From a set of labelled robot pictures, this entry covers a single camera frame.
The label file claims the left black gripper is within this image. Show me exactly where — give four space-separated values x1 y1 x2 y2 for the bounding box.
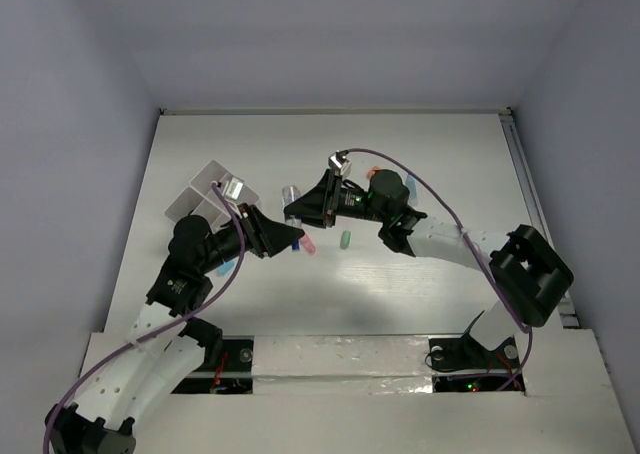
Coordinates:
198 202 303 273

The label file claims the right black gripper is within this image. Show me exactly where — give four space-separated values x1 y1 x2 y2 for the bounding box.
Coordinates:
284 167 389 228

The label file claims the grey marker orange tip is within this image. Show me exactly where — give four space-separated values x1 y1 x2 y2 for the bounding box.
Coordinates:
281 185 301 206

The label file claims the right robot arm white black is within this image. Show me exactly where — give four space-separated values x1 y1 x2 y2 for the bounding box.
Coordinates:
284 169 574 373

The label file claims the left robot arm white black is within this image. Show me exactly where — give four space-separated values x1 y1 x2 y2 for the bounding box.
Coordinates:
43 204 304 453

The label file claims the pink highlighter marker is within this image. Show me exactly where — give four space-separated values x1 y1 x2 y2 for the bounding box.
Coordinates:
300 234 316 255

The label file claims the orange eraser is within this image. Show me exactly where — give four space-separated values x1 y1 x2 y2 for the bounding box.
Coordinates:
366 166 381 179

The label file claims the white compartment organizer box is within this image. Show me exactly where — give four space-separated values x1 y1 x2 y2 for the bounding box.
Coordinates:
164 160 261 232

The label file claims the light blue highlighter marker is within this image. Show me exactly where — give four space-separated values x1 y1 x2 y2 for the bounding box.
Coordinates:
405 174 418 207

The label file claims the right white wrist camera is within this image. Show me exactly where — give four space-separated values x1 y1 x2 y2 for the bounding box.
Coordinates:
328 150 351 179

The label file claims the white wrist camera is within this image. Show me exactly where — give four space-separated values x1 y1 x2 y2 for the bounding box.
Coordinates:
328 150 351 179
211 174 245 202

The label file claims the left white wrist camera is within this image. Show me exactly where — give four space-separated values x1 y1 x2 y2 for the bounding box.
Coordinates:
211 174 245 202

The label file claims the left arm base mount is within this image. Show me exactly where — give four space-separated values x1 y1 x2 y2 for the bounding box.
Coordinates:
172 318 254 395

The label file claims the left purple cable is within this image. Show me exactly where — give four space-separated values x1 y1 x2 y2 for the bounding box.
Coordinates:
42 183 247 454

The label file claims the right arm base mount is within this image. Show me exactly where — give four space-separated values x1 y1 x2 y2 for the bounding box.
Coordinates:
424 327 526 393

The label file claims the aluminium rail right edge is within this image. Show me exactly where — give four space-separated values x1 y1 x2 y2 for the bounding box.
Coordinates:
499 109 582 330

